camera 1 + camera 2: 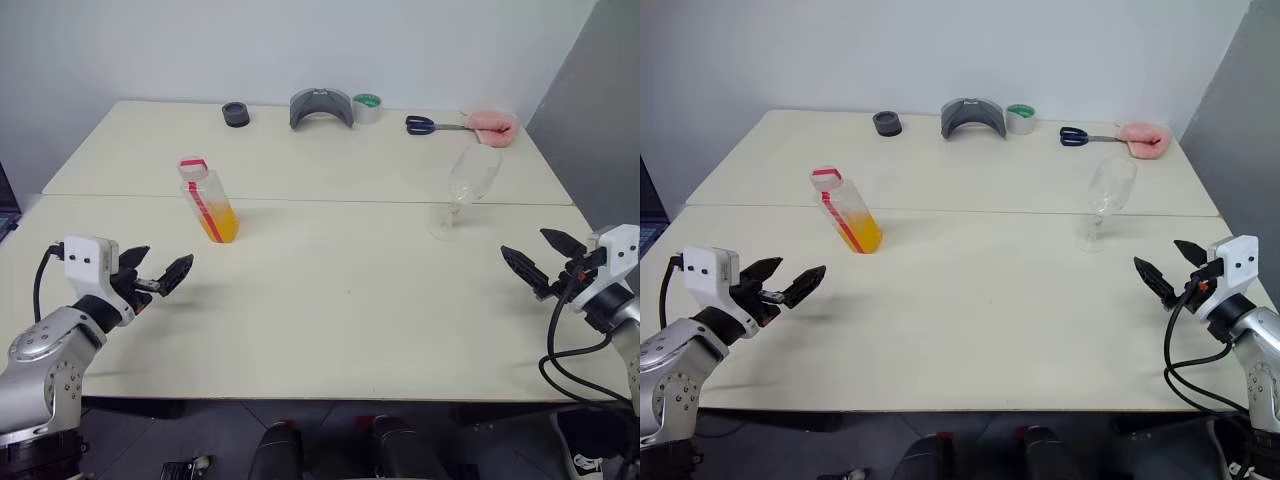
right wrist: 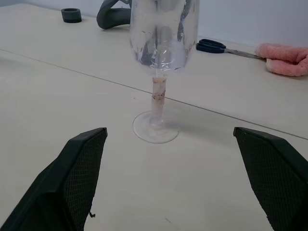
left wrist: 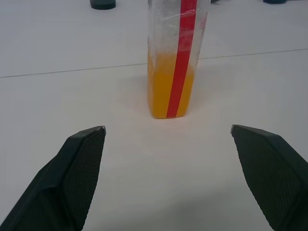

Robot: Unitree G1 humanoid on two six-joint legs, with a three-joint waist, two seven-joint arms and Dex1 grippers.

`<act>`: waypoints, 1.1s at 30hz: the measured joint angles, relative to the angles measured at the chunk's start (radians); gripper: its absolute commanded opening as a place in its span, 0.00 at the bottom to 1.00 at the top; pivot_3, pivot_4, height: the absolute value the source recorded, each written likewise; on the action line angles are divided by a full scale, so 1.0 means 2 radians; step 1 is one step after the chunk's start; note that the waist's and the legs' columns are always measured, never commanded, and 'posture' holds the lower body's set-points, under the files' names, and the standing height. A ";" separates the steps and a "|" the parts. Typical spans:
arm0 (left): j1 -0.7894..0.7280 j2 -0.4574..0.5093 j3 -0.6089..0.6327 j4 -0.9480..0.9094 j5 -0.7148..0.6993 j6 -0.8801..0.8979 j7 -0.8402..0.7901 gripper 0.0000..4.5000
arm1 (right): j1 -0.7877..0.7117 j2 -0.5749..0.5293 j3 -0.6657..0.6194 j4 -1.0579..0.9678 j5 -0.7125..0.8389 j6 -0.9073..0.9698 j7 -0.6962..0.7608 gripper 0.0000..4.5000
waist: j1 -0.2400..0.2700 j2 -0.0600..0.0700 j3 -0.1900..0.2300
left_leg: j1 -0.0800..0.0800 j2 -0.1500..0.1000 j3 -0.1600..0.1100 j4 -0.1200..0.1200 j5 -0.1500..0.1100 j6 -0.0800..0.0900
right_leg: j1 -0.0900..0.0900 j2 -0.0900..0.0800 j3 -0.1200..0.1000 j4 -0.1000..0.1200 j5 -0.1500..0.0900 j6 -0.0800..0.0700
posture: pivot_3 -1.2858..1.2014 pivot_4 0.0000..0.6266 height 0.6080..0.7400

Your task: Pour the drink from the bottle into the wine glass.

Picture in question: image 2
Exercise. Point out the grey curved headband piece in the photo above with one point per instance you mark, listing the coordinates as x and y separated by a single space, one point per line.
103 17

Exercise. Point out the black round container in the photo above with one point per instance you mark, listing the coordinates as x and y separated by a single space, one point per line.
71 16

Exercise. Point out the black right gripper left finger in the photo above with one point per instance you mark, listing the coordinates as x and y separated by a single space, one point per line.
60 183

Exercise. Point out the pink fluffy cloth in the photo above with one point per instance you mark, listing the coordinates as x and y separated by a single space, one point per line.
286 60

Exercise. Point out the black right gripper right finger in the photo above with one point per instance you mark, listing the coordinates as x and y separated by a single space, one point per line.
276 178

